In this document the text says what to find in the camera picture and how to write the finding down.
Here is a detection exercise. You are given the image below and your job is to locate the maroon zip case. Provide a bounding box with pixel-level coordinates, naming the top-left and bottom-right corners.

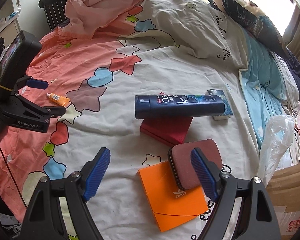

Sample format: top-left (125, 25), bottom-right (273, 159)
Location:
top-left (168, 139), bottom-right (223, 190)

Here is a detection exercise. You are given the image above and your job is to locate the dark patterned pillow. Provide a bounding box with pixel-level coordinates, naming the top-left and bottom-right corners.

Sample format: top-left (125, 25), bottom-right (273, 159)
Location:
top-left (211, 0), bottom-right (300, 79)

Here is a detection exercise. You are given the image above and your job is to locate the brown cardboard box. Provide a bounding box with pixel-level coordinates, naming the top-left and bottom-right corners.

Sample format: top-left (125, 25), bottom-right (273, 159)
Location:
top-left (266, 163), bottom-right (300, 239)

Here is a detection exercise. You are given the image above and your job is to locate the starry night small box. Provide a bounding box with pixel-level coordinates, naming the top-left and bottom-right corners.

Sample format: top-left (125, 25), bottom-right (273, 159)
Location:
top-left (207, 89), bottom-right (233, 121)

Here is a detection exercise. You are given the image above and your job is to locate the black striped suitcase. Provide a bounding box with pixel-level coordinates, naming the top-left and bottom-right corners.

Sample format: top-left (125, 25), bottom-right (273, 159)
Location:
top-left (38, 0), bottom-right (68, 30)

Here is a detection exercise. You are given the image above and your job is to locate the dark blue shampoo bottle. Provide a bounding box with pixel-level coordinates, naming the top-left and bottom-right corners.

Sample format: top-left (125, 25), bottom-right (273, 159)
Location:
top-left (134, 94), bottom-right (223, 119)

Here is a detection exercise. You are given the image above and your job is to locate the dark navy blanket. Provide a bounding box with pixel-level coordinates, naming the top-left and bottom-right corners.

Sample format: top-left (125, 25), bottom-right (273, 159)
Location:
top-left (287, 48), bottom-right (300, 101)

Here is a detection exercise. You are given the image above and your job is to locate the red embossed gift box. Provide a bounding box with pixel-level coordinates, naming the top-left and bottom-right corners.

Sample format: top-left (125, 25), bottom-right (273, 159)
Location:
top-left (140, 116), bottom-right (193, 147)

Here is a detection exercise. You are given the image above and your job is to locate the small orange tube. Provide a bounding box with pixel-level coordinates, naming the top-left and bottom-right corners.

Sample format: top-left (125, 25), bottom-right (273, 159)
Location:
top-left (46, 93), bottom-right (70, 107)

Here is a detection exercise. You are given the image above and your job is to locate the orange paper envelope box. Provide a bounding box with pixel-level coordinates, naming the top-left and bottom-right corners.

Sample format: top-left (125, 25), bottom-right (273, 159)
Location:
top-left (138, 161), bottom-right (208, 232)

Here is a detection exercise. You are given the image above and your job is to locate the white bedside cabinet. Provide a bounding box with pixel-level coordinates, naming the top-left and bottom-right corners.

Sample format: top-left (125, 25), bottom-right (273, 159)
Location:
top-left (0, 9), bottom-right (21, 47)

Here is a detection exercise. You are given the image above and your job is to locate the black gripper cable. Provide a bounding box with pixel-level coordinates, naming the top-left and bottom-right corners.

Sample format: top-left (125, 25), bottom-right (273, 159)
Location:
top-left (0, 144), bottom-right (28, 209)

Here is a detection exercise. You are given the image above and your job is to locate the cartoon star print duvet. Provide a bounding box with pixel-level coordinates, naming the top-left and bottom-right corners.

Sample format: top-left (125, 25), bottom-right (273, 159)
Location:
top-left (0, 0), bottom-right (289, 239)

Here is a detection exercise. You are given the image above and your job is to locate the white plastic bag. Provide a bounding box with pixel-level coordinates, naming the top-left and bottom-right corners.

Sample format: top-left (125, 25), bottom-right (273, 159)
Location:
top-left (257, 115), bottom-right (295, 186)

